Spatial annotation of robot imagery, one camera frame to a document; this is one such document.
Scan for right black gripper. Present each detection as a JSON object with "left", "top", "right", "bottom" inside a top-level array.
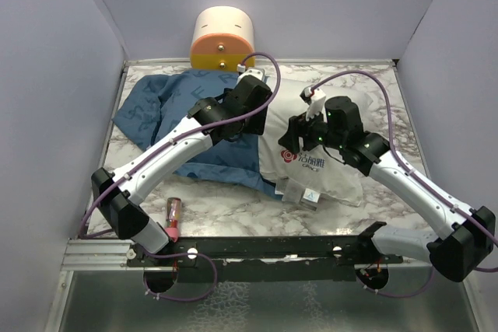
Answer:
[{"left": 279, "top": 104, "right": 345, "bottom": 153}]

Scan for white pillow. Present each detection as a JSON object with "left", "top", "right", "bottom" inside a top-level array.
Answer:
[{"left": 258, "top": 79, "right": 363, "bottom": 206}]

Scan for blue patterned pillowcase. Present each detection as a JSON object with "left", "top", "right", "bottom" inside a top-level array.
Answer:
[{"left": 113, "top": 69, "right": 281, "bottom": 200}]

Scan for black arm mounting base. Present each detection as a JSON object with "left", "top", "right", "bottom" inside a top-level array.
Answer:
[{"left": 127, "top": 234, "right": 402, "bottom": 283}]

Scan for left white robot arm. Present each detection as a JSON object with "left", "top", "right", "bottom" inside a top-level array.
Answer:
[{"left": 91, "top": 68, "right": 273, "bottom": 266}]

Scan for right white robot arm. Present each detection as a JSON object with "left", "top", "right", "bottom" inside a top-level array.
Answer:
[{"left": 279, "top": 96, "right": 496, "bottom": 282}]

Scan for round pastel drawer cabinet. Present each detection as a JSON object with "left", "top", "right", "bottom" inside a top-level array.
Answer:
[{"left": 190, "top": 6, "right": 255, "bottom": 72}]

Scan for pink capped small bottle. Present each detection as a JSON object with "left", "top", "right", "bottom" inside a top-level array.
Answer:
[{"left": 165, "top": 197, "right": 182, "bottom": 243}]

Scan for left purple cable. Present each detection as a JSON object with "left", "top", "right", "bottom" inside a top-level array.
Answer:
[{"left": 78, "top": 51, "right": 282, "bottom": 302}]

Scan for purple cable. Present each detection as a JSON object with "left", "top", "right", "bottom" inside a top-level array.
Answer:
[
  {"left": 310, "top": 70, "right": 498, "bottom": 297},
  {"left": 78, "top": 51, "right": 282, "bottom": 302}
]

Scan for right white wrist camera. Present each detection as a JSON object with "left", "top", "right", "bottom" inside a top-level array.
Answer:
[{"left": 300, "top": 86, "right": 326, "bottom": 121}]

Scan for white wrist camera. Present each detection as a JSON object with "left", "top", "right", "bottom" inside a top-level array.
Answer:
[
  {"left": 237, "top": 64, "right": 267, "bottom": 82},
  {"left": 300, "top": 86, "right": 326, "bottom": 121}
]

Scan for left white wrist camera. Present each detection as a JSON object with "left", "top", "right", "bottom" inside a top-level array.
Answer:
[{"left": 237, "top": 64, "right": 267, "bottom": 82}]

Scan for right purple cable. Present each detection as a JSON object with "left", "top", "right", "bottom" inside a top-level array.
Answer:
[{"left": 310, "top": 70, "right": 498, "bottom": 297}]

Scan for aluminium frame rail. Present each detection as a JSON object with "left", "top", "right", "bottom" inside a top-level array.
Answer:
[{"left": 61, "top": 239, "right": 132, "bottom": 271}]

